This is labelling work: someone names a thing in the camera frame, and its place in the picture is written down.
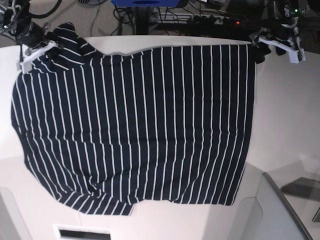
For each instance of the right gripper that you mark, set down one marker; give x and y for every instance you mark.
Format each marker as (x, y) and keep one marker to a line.
(32, 35)

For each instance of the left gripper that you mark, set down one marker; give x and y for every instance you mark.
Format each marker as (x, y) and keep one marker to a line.
(283, 36)

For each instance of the navy white striped t-shirt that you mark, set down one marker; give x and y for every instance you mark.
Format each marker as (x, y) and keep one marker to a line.
(102, 132)

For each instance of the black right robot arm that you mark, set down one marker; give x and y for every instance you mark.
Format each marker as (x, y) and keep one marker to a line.
(16, 23)

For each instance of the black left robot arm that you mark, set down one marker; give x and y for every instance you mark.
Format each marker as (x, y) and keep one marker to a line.
(294, 18)

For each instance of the blue box on stand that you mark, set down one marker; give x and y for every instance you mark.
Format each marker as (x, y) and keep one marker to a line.
(145, 3)

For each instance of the black power strip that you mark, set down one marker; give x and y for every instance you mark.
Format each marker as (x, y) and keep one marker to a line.
(194, 19)

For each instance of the grey monitor edge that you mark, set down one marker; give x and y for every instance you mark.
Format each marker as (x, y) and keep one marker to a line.
(288, 208)

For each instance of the black table leg post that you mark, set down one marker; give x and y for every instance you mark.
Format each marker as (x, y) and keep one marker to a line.
(142, 19)

